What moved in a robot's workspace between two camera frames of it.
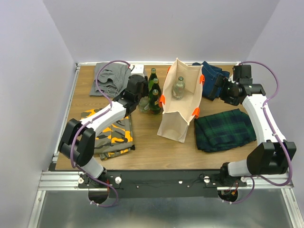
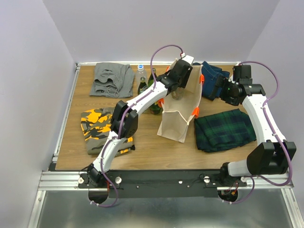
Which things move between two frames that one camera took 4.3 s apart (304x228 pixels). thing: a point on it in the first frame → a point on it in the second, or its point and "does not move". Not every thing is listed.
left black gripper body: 145,90 → 182,81
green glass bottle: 154,102 does not move
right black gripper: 221,81 does not move
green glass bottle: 152,76 does not move
